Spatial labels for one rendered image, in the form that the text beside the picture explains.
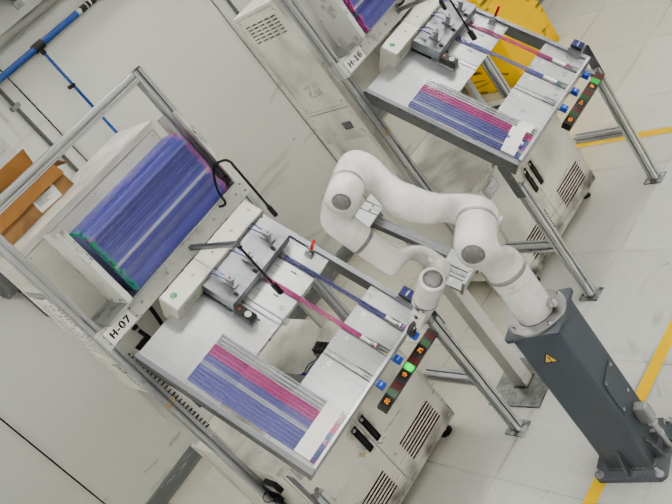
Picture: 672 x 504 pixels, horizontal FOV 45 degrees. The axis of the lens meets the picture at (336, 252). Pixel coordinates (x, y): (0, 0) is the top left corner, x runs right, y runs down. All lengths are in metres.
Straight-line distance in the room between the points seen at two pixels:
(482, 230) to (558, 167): 1.77
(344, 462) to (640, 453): 1.04
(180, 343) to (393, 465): 1.00
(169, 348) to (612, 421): 1.46
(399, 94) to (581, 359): 1.43
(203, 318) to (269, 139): 2.21
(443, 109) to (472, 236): 1.23
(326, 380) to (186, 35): 2.56
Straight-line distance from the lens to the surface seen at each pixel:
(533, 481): 3.13
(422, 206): 2.28
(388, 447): 3.24
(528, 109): 3.48
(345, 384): 2.74
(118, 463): 4.48
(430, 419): 3.37
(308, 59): 3.53
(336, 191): 2.21
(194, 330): 2.82
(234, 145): 4.75
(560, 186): 4.00
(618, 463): 2.95
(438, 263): 2.52
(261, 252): 2.88
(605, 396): 2.68
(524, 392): 3.42
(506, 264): 2.36
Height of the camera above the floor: 2.21
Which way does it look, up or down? 24 degrees down
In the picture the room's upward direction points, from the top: 40 degrees counter-clockwise
